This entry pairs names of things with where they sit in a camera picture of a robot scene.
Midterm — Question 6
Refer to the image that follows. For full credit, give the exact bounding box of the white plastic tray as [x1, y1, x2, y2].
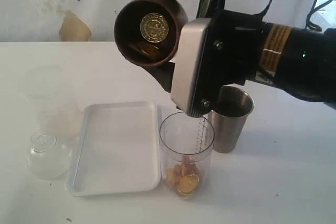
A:
[66, 101, 161, 197]

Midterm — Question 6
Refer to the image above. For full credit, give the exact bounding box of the clear measuring cylinder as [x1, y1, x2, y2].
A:
[159, 112, 215, 199]

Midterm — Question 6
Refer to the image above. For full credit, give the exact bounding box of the clear glass jar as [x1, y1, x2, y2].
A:
[26, 131, 72, 180]

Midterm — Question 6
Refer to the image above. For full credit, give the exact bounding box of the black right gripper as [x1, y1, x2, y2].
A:
[143, 0, 265, 111]

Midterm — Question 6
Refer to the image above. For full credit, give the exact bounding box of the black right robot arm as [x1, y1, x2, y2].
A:
[164, 0, 335, 117]

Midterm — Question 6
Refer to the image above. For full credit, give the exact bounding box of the steel metal cup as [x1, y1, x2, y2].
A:
[208, 86, 254, 153]

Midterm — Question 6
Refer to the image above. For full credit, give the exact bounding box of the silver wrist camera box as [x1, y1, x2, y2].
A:
[171, 18, 211, 118]

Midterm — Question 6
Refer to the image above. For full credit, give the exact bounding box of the brown wooden cup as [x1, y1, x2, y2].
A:
[114, 0, 188, 67]

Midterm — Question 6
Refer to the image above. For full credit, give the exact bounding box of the frosted plastic container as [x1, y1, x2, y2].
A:
[18, 65, 81, 140]

